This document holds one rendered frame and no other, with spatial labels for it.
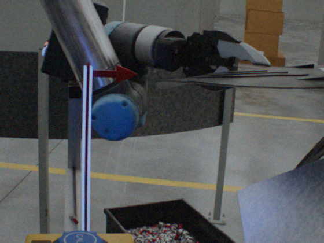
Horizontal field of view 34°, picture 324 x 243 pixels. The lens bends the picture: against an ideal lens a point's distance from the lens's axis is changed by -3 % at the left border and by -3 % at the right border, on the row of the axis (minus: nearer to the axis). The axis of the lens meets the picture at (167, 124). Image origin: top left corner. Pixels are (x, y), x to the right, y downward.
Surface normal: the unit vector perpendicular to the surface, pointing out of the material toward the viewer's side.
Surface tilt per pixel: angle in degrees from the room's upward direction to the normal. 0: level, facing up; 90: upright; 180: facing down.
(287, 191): 56
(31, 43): 90
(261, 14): 90
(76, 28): 88
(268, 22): 90
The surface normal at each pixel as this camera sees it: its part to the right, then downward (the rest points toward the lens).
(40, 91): -0.11, 0.26
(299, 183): -0.55, -0.42
